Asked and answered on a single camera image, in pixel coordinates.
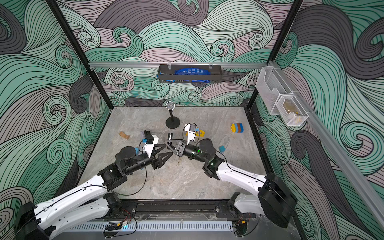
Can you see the tan wooden block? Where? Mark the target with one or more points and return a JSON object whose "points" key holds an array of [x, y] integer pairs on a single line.
{"points": [[123, 135]]}

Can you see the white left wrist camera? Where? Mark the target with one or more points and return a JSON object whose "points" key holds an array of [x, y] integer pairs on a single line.
{"points": [[148, 148]]}

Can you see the aluminium rail wall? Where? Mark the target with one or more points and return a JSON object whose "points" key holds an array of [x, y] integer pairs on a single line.
{"points": [[361, 185], [136, 64]]}

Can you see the aluminium rail right wall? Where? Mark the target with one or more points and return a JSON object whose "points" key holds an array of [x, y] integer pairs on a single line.
{"points": [[361, 185]]}

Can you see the white perforated cable duct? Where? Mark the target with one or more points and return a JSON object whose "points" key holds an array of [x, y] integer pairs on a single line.
{"points": [[160, 226]]}

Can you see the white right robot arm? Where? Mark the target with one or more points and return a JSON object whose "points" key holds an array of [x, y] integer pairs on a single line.
{"points": [[216, 166]]}

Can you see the black corner frame post right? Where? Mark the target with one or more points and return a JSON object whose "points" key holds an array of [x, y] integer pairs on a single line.
{"points": [[285, 29]]}

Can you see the black corner frame post left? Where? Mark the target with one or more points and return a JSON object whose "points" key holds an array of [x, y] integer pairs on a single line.
{"points": [[54, 7]]}

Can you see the aluminium rail back wall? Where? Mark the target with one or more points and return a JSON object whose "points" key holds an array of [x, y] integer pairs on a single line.
{"points": [[136, 64]]}

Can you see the black corner frame post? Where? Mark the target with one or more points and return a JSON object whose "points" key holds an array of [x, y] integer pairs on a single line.
{"points": [[54, 7], [285, 29]]}

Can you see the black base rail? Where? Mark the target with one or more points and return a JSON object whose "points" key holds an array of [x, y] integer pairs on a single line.
{"points": [[180, 207]]}

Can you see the multicolour stacked toy bricks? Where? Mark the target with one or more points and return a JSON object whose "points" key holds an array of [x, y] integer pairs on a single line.
{"points": [[237, 128]]}

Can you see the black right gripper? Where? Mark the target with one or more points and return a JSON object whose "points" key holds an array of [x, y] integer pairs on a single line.
{"points": [[182, 149]]}

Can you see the blue plastic object in tray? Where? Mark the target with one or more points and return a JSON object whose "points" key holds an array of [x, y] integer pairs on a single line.
{"points": [[191, 72]]}

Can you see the black microphone stand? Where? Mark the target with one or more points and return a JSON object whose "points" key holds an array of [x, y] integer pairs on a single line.
{"points": [[172, 122]]}

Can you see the yellow triangle stencil block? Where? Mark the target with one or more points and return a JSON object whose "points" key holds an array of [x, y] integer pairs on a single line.
{"points": [[200, 133]]}

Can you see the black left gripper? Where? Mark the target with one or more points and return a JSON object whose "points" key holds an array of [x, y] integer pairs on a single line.
{"points": [[158, 161]]}

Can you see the black wall shelf tray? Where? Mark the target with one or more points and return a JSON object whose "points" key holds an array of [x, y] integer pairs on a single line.
{"points": [[166, 74]]}

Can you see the clear wall bin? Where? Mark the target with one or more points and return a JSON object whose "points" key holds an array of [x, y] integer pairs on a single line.
{"points": [[279, 97]]}

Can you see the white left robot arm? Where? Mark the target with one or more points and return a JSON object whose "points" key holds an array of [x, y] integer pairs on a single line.
{"points": [[93, 199]]}

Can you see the teal small cube block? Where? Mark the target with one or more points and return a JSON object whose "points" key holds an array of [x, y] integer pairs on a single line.
{"points": [[222, 149]]}

